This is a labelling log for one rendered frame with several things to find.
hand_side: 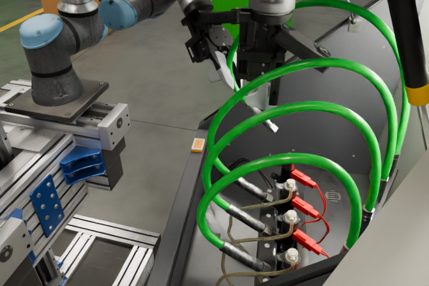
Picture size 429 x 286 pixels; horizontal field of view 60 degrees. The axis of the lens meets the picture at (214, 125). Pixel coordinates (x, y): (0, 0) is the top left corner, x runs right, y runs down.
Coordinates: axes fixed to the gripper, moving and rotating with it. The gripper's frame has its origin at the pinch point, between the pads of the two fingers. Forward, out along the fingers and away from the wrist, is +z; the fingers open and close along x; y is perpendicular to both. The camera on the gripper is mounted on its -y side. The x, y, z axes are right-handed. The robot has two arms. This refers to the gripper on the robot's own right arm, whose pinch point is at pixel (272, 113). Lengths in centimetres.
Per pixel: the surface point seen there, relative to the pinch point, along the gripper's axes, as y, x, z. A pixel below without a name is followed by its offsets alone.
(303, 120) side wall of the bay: -10.2, -31.0, 21.4
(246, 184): 3.9, 8.6, 11.4
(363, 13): -13.4, -3.8, -18.9
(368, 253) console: -8.8, 37.9, -9.4
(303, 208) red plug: -7.2, 11.1, 13.5
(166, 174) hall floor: 58, -110, 123
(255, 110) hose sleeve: 3.7, -10.8, 6.6
